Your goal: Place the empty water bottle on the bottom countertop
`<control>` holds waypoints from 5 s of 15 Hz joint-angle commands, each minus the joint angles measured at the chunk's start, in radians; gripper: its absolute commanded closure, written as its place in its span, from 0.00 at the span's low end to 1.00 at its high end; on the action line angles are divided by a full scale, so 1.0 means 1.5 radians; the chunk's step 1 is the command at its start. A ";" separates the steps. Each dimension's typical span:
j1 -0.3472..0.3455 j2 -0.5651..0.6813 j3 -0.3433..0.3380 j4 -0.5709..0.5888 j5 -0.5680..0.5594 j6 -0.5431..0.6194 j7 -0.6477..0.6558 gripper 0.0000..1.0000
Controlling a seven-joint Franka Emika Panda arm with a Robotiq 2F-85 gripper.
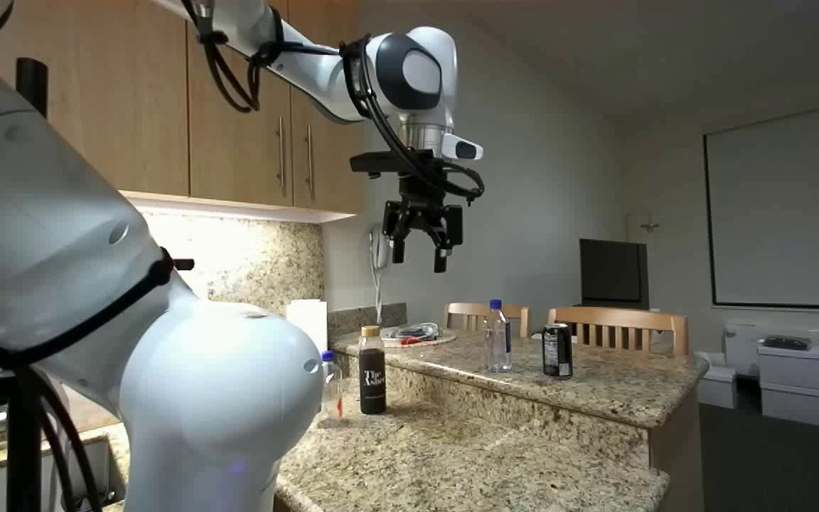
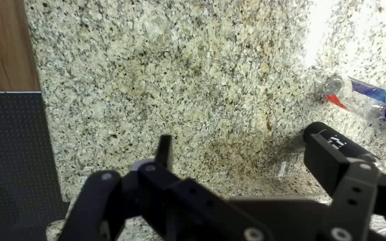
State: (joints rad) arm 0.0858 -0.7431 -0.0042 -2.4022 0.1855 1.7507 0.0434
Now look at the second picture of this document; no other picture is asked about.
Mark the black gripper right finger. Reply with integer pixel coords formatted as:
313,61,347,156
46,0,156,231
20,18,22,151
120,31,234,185
301,121,386,241

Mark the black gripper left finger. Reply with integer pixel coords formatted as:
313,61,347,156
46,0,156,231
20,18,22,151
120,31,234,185
57,133,274,241

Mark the clear water bottle blue cap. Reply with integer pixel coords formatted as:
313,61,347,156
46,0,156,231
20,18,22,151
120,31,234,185
321,73,386,126

